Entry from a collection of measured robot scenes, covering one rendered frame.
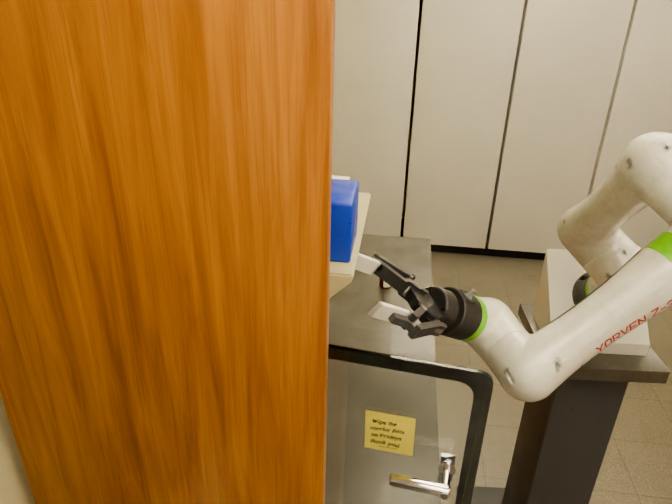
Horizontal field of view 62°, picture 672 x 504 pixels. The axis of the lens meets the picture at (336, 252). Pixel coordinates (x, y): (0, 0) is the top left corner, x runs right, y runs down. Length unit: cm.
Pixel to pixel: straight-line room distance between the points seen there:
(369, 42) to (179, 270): 319
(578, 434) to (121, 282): 149
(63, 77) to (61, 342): 37
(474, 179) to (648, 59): 124
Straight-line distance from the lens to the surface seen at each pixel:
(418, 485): 90
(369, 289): 185
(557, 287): 172
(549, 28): 387
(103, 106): 68
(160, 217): 70
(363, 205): 99
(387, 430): 90
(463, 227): 414
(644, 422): 313
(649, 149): 118
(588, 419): 189
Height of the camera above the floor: 188
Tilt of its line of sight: 27 degrees down
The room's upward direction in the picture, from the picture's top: 1 degrees clockwise
